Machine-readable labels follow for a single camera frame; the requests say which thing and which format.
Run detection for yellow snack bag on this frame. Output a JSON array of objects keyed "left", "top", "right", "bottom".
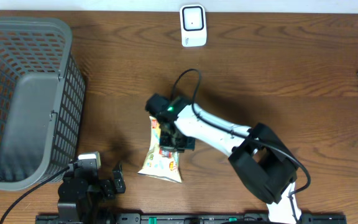
[{"left": 138, "top": 116, "right": 182, "bottom": 183}]

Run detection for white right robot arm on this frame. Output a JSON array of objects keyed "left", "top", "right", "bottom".
[{"left": 145, "top": 94, "right": 302, "bottom": 223}]

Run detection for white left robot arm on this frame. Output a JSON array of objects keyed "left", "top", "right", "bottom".
[{"left": 57, "top": 159, "right": 126, "bottom": 224}]

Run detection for white barcode scanner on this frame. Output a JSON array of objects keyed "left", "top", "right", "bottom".
[{"left": 180, "top": 4, "right": 207, "bottom": 47}]

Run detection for grey plastic shopping basket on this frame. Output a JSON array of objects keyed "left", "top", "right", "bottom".
[{"left": 0, "top": 17, "right": 86, "bottom": 191}]

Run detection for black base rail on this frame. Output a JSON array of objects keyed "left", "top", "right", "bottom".
[{"left": 35, "top": 212, "right": 348, "bottom": 224}]

